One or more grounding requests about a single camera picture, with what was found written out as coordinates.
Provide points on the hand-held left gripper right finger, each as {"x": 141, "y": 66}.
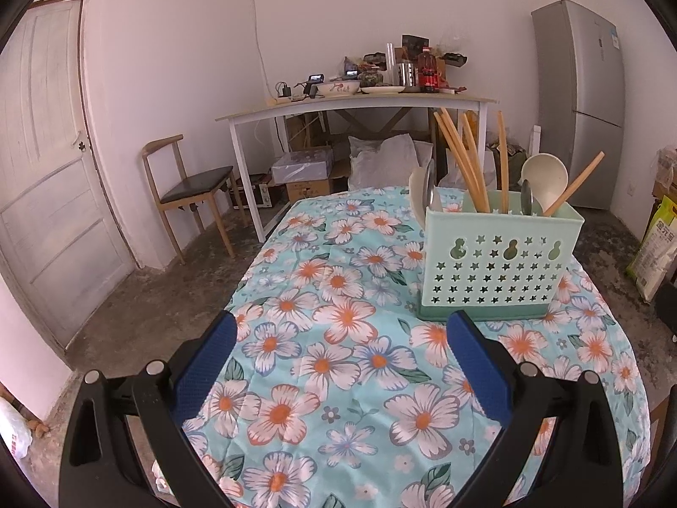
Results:
{"x": 481, "y": 375}

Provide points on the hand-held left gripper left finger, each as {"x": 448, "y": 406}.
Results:
{"x": 206, "y": 375}

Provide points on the green plastic utensil holder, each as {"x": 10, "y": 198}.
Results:
{"x": 492, "y": 275}

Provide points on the metal spoon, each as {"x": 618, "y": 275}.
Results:
{"x": 435, "y": 196}
{"x": 527, "y": 198}

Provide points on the white plastic spoon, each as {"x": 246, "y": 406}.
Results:
{"x": 418, "y": 193}
{"x": 545, "y": 172}

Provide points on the wooden chopstick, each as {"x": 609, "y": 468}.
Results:
{"x": 502, "y": 159}
{"x": 451, "y": 149}
{"x": 576, "y": 182}
{"x": 460, "y": 148}
{"x": 474, "y": 151}

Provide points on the floral blue tablecloth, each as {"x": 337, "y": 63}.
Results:
{"x": 344, "y": 338}

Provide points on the wooden chair with black seat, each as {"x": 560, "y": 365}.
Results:
{"x": 195, "y": 185}

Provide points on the white plastic bag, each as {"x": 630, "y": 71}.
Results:
{"x": 15, "y": 428}

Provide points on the cardboard box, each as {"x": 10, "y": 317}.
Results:
{"x": 309, "y": 190}

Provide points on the yellow-green rice bag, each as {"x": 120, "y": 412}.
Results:
{"x": 656, "y": 243}

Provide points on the white wrapped box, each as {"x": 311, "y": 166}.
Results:
{"x": 301, "y": 164}

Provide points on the white leaning board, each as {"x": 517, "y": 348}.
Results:
{"x": 535, "y": 143}

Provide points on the white panel door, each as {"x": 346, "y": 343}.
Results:
{"x": 47, "y": 169}

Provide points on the white-legged wooden table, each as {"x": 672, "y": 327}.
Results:
{"x": 359, "y": 103}

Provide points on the silver refrigerator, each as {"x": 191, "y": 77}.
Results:
{"x": 582, "y": 90}

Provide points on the red soda bottle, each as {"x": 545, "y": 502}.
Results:
{"x": 428, "y": 71}

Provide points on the metal canister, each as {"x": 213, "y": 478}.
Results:
{"x": 408, "y": 75}

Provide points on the floral white bowl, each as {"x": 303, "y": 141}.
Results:
{"x": 338, "y": 89}

